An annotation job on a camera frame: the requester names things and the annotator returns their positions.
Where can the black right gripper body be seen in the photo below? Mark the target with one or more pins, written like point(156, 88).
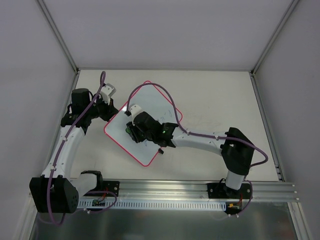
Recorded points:
point(135, 132)

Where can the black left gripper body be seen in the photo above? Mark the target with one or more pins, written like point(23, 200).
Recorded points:
point(109, 112)

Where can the pink framed whiteboard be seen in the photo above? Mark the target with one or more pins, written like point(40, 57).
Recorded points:
point(153, 101)

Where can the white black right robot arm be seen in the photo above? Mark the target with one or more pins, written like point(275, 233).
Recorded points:
point(233, 146)

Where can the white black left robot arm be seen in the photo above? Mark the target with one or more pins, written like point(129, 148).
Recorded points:
point(54, 191)

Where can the black whiteboard stand clip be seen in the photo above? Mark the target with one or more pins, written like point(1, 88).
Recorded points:
point(160, 151)

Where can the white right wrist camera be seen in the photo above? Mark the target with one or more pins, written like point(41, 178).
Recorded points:
point(133, 111)

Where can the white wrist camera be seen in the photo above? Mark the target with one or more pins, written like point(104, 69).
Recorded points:
point(106, 93)
point(133, 111)

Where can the left aluminium corner post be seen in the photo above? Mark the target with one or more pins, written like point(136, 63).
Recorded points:
point(57, 34)

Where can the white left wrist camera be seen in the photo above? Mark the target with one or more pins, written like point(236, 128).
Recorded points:
point(106, 93)

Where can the white slotted cable duct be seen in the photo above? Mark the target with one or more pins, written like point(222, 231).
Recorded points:
point(135, 204)

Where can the aluminium corner frame post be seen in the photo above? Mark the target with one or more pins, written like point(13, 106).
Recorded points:
point(279, 27)

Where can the aluminium mounting rail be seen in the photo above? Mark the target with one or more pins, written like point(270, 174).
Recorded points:
point(261, 191)

